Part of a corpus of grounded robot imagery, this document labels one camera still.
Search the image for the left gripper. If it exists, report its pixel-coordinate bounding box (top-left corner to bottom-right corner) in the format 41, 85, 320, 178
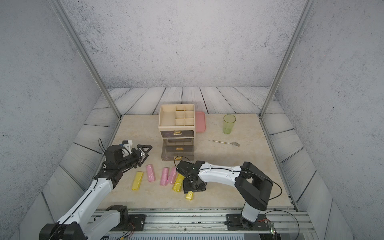
117, 145, 152, 173

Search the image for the yellow bag roll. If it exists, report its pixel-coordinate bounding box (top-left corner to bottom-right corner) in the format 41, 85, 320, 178
186, 191, 194, 201
132, 172, 144, 191
173, 174, 185, 192

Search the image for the transparent drawer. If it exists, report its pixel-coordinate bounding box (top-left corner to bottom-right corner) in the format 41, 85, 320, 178
160, 130, 195, 139
161, 138, 195, 161

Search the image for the beige drawer organizer cabinet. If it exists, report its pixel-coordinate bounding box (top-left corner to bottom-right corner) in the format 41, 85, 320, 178
158, 104, 196, 135

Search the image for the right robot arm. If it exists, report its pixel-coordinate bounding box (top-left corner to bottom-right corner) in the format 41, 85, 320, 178
176, 161, 275, 224

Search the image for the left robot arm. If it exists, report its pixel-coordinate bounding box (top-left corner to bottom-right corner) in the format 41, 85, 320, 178
39, 141, 153, 240

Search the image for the pink bag roll right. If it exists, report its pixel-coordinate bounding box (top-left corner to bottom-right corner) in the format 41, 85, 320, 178
167, 167, 178, 185

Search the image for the pink bag roll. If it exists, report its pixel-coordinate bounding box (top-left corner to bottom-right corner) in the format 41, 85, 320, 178
160, 168, 169, 186
146, 164, 156, 183
167, 167, 178, 185

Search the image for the pink bag roll left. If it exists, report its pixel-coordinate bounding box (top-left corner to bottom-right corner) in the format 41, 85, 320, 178
146, 164, 156, 183

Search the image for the pink bag roll middle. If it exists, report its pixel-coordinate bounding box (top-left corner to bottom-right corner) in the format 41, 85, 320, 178
160, 168, 169, 186

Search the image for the pink sponge block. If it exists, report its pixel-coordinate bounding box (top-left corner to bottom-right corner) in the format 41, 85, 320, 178
196, 111, 207, 133

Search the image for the metal spoon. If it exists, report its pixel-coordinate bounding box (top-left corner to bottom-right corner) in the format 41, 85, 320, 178
209, 140, 241, 148

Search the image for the green translucent cup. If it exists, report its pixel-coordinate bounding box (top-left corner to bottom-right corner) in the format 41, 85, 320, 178
223, 114, 236, 135

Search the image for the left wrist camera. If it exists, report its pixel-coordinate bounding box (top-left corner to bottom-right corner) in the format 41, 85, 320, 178
121, 140, 133, 153

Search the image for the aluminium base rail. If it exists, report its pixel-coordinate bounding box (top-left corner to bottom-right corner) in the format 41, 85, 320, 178
103, 208, 318, 240

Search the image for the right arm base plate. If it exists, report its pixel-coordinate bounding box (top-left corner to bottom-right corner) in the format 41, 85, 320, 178
224, 214, 271, 231

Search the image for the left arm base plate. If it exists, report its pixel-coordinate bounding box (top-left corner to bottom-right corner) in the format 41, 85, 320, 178
121, 214, 146, 232

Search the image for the left aluminium frame post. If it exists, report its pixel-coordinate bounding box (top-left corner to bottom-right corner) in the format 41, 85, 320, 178
49, 0, 123, 120

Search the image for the aluminium frame post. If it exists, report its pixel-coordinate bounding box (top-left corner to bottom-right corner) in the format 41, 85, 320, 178
49, 0, 123, 120
259, 0, 316, 119

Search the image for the right aluminium frame post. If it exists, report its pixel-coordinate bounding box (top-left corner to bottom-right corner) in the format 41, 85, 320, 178
259, 0, 316, 119

